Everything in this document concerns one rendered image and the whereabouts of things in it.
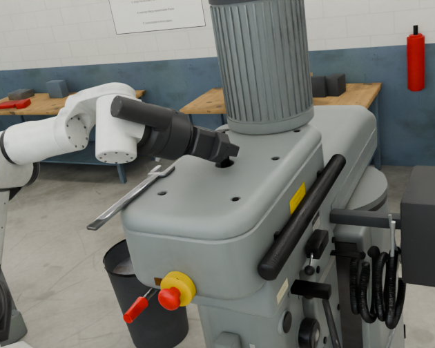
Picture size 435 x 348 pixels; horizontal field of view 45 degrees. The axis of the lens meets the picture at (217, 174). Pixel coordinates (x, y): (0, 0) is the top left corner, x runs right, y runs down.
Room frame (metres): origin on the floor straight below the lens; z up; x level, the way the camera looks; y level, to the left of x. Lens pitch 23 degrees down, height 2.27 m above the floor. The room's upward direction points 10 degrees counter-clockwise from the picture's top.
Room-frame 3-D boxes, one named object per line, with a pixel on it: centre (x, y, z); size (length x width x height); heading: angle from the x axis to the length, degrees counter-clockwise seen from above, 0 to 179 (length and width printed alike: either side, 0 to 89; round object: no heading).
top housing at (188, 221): (0.96, -0.02, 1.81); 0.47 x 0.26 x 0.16; 150
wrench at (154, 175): (0.87, 0.16, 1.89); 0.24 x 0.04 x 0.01; 151
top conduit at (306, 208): (0.90, -0.16, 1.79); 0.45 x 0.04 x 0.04; 150
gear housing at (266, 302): (0.98, -0.04, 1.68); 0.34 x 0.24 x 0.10; 150
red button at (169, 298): (0.73, 0.11, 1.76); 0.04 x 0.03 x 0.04; 60
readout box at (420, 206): (1.04, -0.46, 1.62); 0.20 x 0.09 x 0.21; 150
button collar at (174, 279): (0.75, 0.10, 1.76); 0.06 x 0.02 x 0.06; 60
